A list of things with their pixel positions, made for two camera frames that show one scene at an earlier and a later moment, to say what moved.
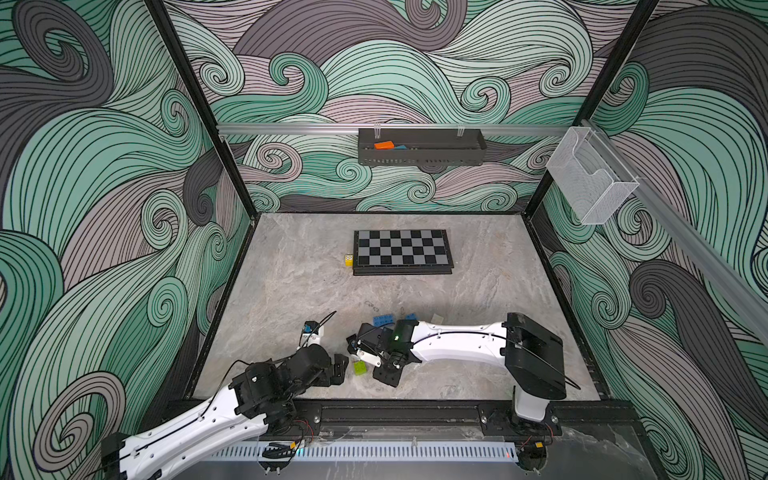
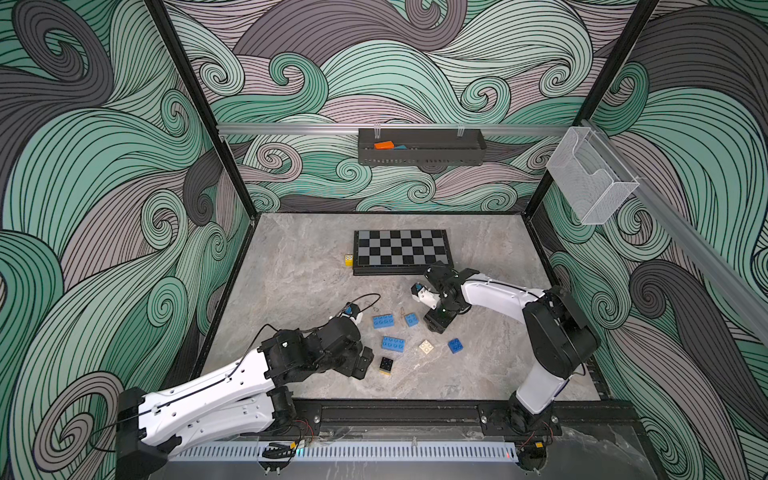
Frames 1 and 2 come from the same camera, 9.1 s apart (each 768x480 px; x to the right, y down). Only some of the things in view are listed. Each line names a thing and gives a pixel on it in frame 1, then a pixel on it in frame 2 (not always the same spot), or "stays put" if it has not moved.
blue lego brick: (385, 319) stays put
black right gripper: (390, 374) to (438, 320)
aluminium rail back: (358, 127) stays put
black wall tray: (424, 147) stays put
